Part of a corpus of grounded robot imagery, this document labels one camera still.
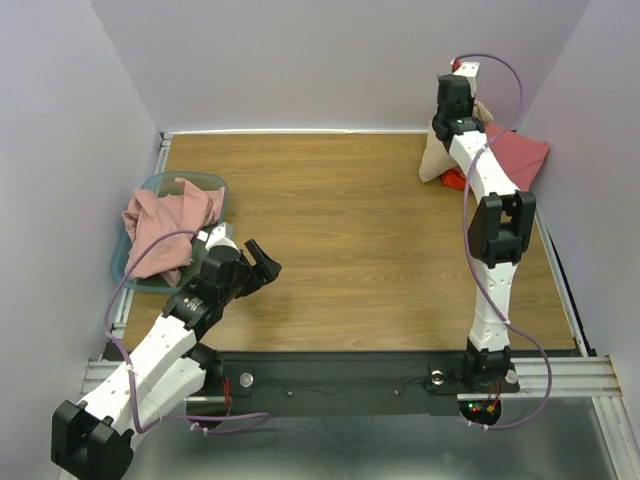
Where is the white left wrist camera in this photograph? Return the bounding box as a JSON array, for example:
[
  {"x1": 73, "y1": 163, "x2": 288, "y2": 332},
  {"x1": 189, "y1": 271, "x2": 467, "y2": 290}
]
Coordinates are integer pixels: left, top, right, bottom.
[{"x1": 193, "y1": 222, "x2": 239, "y2": 261}]

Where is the beige t shirt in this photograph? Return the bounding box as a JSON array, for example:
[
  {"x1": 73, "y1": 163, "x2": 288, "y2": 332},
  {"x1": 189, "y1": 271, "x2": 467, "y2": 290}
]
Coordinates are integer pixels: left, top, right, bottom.
[{"x1": 418, "y1": 100, "x2": 494, "y2": 183}]

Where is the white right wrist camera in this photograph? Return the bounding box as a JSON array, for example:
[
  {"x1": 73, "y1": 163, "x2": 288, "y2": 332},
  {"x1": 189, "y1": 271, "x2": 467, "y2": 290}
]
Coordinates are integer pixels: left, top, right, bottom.
[{"x1": 451, "y1": 59, "x2": 480, "y2": 96}]

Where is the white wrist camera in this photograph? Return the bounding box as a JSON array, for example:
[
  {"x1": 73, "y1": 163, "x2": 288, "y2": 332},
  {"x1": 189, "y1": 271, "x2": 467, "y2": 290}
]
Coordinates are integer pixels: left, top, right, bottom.
[
  {"x1": 193, "y1": 222, "x2": 239, "y2": 261},
  {"x1": 451, "y1": 59, "x2": 480, "y2": 96}
]

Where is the aluminium frame rail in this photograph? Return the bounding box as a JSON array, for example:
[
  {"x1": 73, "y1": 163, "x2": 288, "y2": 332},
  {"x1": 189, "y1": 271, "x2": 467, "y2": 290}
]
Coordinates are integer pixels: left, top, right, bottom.
[{"x1": 82, "y1": 130, "x2": 624, "y2": 401}]

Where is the pink crumpled t shirt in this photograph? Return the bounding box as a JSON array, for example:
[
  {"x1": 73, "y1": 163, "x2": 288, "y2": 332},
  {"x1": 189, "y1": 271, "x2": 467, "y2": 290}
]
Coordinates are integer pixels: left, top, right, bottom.
[{"x1": 122, "y1": 172, "x2": 228, "y2": 288}]

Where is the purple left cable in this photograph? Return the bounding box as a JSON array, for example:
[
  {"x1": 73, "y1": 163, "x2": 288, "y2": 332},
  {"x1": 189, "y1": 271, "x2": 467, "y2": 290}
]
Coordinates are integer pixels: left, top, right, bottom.
[{"x1": 103, "y1": 229, "x2": 271, "y2": 435}]

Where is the teal plastic basket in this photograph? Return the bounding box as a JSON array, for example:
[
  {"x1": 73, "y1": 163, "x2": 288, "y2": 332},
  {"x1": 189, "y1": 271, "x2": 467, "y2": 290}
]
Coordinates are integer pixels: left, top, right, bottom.
[{"x1": 111, "y1": 171, "x2": 230, "y2": 294}]

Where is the folded orange t shirt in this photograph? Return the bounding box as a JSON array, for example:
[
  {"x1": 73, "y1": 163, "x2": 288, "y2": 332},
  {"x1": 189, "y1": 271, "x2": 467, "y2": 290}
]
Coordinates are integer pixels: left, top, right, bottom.
[{"x1": 440, "y1": 169, "x2": 467, "y2": 190}]

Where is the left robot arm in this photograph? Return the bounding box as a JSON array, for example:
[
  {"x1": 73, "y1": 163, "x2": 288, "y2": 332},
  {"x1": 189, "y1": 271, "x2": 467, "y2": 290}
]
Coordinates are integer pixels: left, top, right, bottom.
[{"x1": 51, "y1": 240, "x2": 282, "y2": 479}]

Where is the folded pink t shirt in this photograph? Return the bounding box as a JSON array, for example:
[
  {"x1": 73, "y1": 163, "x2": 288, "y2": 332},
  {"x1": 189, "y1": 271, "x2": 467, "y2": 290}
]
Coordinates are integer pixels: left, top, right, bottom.
[{"x1": 490, "y1": 131, "x2": 550, "y2": 191}]

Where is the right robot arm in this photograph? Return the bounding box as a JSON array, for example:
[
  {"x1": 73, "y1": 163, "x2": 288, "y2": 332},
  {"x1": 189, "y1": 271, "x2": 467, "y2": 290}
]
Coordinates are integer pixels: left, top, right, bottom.
[{"x1": 432, "y1": 73, "x2": 536, "y2": 392}]

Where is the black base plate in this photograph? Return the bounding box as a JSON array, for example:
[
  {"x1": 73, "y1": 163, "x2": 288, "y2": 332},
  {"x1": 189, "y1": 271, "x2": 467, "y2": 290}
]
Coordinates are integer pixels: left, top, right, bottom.
[{"x1": 164, "y1": 349, "x2": 521, "y2": 419}]

